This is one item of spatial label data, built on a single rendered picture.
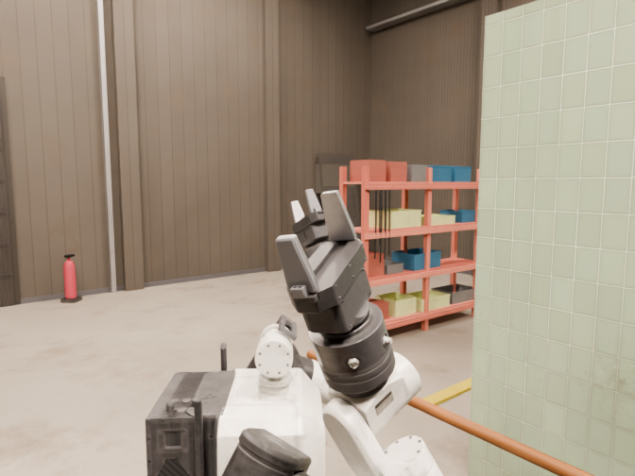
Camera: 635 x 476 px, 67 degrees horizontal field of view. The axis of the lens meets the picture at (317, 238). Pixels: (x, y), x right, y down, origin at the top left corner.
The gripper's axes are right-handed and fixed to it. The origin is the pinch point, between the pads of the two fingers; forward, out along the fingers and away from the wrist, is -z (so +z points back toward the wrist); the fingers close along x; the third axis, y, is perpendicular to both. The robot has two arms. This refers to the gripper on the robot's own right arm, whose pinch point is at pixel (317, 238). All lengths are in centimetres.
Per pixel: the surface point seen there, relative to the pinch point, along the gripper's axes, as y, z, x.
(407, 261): -163, 251, 435
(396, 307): -173, 287, 393
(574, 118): 23, 46, 193
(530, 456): 11, 74, 37
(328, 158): -449, 229, 858
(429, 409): -14, 75, 49
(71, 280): -650, 205, 342
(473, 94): -145, 172, 916
